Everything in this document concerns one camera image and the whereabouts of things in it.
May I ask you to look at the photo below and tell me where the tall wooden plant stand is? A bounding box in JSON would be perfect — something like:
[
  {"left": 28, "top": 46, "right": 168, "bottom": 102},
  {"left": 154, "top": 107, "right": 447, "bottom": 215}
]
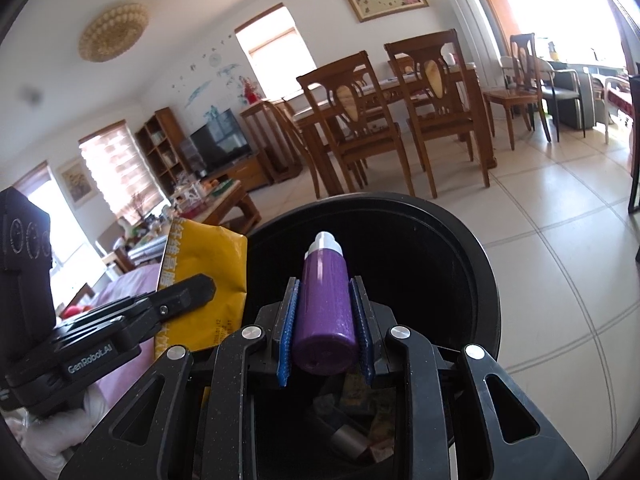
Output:
[{"left": 240, "top": 100, "right": 301, "bottom": 183}]

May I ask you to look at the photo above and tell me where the black television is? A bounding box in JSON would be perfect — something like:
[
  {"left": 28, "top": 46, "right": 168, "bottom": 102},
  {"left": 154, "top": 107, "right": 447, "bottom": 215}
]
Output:
[{"left": 190, "top": 108, "right": 252, "bottom": 173}]

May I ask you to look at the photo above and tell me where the wooden dining chair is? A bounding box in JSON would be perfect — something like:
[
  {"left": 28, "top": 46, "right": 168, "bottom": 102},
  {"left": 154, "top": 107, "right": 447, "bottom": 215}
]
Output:
[
  {"left": 296, "top": 51, "right": 416, "bottom": 200},
  {"left": 384, "top": 29, "right": 492, "bottom": 200},
  {"left": 260, "top": 99, "right": 321, "bottom": 196},
  {"left": 484, "top": 34, "right": 551, "bottom": 150}
]

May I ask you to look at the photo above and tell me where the person's left hand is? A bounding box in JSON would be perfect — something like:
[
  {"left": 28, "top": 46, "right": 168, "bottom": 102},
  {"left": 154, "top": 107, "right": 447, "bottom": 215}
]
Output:
[{"left": 10, "top": 390, "right": 108, "bottom": 480}]

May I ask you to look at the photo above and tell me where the wooden bookshelf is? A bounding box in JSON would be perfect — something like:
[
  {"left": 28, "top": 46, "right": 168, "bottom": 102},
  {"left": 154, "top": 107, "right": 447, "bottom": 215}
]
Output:
[{"left": 135, "top": 107, "right": 193, "bottom": 181}]

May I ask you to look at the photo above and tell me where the grey armchair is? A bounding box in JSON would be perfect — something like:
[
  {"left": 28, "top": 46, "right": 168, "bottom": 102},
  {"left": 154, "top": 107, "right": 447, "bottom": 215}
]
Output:
[{"left": 537, "top": 57, "right": 587, "bottom": 138}]

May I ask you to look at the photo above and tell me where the wooden coffee table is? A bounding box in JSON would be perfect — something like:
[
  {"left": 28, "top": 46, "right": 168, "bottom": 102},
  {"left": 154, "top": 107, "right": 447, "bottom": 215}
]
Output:
[{"left": 172, "top": 180, "right": 262, "bottom": 238}]

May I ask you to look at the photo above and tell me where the wooden dining table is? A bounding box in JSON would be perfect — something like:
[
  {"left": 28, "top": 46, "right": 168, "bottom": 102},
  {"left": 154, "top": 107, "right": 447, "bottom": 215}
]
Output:
[{"left": 290, "top": 62, "right": 498, "bottom": 196}]

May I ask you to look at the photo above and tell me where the small printed box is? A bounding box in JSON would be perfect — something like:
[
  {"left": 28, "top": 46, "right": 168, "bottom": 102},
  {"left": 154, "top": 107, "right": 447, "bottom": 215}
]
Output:
[{"left": 341, "top": 375, "right": 396, "bottom": 415}]

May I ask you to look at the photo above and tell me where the window with blind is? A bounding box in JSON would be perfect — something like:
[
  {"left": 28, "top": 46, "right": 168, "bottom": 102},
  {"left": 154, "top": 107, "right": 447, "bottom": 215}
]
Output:
[{"left": 235, "top": 4, "right": 318, "bottom": 103}]

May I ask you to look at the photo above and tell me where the wooden television cabinet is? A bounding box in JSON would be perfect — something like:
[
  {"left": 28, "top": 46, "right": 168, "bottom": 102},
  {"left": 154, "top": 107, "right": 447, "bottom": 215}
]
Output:
[{"left": 200, "top": 152, "right": 273, "bottom": 191}]

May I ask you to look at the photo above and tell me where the striped window blind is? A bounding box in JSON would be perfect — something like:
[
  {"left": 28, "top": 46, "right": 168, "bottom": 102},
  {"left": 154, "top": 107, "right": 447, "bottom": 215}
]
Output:
[
  {"left": 79, "top": 124, "right": 166, "bottom": 221},
  {"left": 10, "top": 160, "right": 51, "bottom": 196}
]

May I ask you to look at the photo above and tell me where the white standing air conditioner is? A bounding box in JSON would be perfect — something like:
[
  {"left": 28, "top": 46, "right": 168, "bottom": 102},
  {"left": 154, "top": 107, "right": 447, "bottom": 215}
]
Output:
[{"left": 444, "top": 0, "right": 501, "bottom": 91}]

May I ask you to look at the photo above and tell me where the crystal ceiling chandelier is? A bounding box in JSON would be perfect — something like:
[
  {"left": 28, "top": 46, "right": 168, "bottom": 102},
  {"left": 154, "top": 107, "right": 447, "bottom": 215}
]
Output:
[{"left": 78, "top": 2, "right": 150, "bottom": 62}]

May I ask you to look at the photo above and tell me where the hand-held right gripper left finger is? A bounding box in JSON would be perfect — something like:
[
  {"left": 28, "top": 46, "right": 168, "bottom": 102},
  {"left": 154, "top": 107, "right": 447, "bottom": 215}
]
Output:
[{"left": 57, "top": 276, "right": 301, "bottom": 480}]

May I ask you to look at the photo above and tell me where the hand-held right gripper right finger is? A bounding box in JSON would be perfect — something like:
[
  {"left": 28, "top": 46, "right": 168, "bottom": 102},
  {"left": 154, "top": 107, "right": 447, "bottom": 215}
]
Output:
[{"left": 350, "top": 276, "right": 591, "bottom": 480}]

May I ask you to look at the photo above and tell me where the purple bottle with white cap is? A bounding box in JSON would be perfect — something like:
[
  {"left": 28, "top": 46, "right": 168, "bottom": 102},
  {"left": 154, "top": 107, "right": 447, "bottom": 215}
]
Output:
[{"left": 291, "top": 230, "right": 358, "bottom": 375}]

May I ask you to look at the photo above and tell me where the black trash bin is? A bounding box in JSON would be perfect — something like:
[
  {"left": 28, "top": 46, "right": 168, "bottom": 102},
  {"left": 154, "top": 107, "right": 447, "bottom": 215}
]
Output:
[{"left": 202, "top": 191, "right": 502, "bottom": 480}]

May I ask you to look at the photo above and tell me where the small framed picture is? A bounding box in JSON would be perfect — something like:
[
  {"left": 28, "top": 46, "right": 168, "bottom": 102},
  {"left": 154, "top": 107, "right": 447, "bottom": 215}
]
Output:
[{"left": 56, "top": 156, "right": 95, "bottom": 206}]

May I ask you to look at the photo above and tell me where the pink tablecloth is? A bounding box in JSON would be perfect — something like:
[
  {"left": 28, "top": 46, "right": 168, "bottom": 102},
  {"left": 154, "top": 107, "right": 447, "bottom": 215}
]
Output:
[{"left": 60, "top": 265, "right": 161, "bottom": 401}]

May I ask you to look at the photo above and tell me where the grey metal can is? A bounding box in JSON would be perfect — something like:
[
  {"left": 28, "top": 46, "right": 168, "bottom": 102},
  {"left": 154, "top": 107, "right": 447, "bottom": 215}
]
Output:
[{"left": 330, "top": 422, "right": 371, "bottom": 456}]

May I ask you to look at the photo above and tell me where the yellow snack packet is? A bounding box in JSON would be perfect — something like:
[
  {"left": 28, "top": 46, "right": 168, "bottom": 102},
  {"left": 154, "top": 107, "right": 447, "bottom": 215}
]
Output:
[{"left": 155, "top": 217, "right": 249, "bottom": 361}]

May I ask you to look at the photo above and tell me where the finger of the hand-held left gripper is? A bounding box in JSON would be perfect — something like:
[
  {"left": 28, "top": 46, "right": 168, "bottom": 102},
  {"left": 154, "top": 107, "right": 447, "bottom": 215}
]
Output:
[{"left": 52, "top": 274, "right": 217, "bottom": 348}]

